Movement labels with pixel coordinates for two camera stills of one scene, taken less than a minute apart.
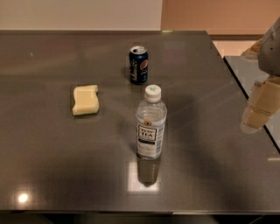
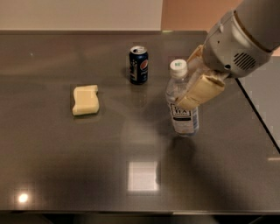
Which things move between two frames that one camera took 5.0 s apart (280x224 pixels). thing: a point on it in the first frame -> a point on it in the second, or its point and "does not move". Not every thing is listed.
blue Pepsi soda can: [138, 65] does not move
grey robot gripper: [271, 57] -> [230, 46]
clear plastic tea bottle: [150, 120] -> [185, 121]
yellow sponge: [86, 99] does not move
